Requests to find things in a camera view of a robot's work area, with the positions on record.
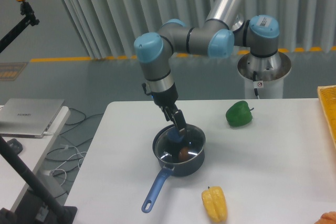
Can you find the white pleated curtain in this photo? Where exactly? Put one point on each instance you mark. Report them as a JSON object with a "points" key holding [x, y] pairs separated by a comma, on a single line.
{"points": [[109, 27]]}

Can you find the silver laptop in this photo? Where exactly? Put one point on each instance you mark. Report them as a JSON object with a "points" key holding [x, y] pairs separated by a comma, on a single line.
{"points": [[28, 117]]}

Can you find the black small object on table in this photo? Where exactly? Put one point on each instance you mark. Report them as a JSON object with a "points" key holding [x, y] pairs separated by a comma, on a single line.
{"points": [[15, 145]]}

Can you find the brown egg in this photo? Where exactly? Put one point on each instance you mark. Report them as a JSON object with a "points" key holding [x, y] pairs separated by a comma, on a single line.
{"points": [[183, 154]]}

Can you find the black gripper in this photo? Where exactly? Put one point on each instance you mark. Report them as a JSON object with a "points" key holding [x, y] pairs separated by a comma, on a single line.
{"points": [[166, 100]]}

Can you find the green bell pepper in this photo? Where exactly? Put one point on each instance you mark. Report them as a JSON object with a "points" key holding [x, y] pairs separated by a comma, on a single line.
{"points": [[239, 114]]}

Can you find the dark pot blue handle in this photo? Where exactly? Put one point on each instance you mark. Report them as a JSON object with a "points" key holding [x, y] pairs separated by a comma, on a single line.
{"points": [[167, 170]]}

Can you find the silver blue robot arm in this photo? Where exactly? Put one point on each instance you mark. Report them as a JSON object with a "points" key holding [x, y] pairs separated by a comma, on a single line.
{"points": [[216, 38]]}

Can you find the glass pot lid blue knob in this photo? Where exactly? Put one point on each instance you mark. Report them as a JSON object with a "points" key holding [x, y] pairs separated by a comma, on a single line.
{"points": [[168, 143]]}

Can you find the yellow bell pepper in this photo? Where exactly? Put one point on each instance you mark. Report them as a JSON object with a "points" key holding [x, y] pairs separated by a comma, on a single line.
{"points": [[214, 202]]}

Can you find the yellow plastic basket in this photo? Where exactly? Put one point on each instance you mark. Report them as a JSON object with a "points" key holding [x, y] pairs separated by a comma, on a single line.
{"points": [[326, 95]]}

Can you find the white side table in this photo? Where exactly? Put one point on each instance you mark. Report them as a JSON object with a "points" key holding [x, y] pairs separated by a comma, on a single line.
{"points": [[13, 187]]}

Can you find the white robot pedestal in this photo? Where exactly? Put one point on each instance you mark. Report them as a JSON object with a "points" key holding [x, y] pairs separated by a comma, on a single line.
{"points": [[264, 77]]}

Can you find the orange object at corner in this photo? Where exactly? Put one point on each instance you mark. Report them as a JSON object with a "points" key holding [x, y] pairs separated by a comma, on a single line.
{"points": [[327, 218]]}

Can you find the black tripod pole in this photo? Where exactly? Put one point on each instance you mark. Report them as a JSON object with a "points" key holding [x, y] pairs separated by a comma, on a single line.
{"points": [[61, 214]]}

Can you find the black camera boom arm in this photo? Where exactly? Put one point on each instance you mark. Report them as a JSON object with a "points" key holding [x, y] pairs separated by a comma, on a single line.
{"points": [[29, 19]]}

